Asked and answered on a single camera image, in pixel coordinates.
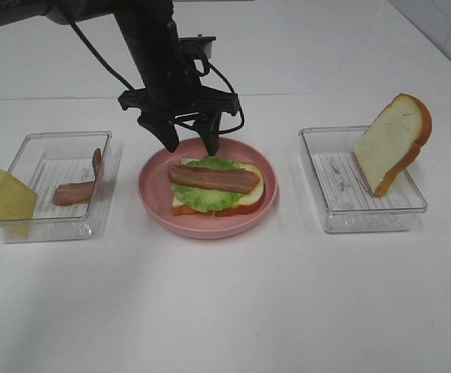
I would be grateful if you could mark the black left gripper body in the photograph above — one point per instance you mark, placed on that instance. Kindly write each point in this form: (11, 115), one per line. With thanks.
(174, 89)

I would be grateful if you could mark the bread slice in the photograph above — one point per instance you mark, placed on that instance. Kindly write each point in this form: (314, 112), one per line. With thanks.
(392, 142)
(247, 203)

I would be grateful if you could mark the green lettuce leaf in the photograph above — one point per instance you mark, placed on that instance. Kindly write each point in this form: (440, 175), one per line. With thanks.
(205, 200)

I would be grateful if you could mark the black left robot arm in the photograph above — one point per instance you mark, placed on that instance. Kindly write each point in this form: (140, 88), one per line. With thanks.
(147, 27)

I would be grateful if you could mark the short bacon strip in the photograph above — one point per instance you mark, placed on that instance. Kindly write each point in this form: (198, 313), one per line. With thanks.
(69, 194)

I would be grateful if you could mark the clear plastic tray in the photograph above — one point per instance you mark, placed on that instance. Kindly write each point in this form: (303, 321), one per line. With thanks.
(45, 161)
(343, 200)

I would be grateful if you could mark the long bacon strip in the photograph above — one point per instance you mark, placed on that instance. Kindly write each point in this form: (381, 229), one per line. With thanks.
(232, 180)

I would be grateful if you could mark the yellow cheese slice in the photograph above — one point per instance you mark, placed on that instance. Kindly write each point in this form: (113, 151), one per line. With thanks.
(17, 200)

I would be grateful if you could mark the clear left plastic tray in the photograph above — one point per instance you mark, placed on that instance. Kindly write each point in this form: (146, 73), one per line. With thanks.
(45, 161)

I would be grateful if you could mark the clear right plastic tray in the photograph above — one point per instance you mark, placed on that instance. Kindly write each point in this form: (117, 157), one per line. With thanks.
(343, 200)

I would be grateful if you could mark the pink round plate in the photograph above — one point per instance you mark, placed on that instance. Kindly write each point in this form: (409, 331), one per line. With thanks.
(154, 190)

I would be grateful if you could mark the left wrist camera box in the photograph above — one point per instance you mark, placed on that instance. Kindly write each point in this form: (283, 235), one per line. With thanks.
(199, 47)

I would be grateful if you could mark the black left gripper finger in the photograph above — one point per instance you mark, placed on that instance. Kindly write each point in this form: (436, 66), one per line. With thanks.
(161, 128)
(207, 126)

